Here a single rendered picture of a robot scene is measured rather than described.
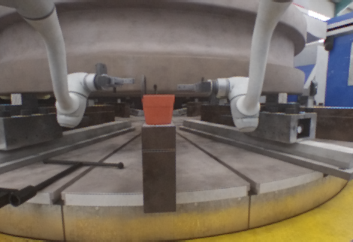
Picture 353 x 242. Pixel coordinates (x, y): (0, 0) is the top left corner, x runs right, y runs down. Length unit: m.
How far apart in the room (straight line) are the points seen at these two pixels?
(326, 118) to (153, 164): 2.33
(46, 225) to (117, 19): 1.48
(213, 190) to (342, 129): 2.00
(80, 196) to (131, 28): 1.25
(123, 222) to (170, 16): 1.50
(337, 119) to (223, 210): 1.94
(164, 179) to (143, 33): 1.21
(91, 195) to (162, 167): 0.47
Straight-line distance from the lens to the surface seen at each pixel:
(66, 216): 1.30
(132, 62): 1.50
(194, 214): 1.19
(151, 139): 0.78
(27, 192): 1.22
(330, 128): 2.81
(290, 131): 1.61
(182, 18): 1.75
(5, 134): 1.65
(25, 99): 1.86
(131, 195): 1.08
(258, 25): 0.75
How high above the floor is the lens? 0.80
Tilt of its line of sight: 7 degrees down
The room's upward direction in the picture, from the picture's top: straight up
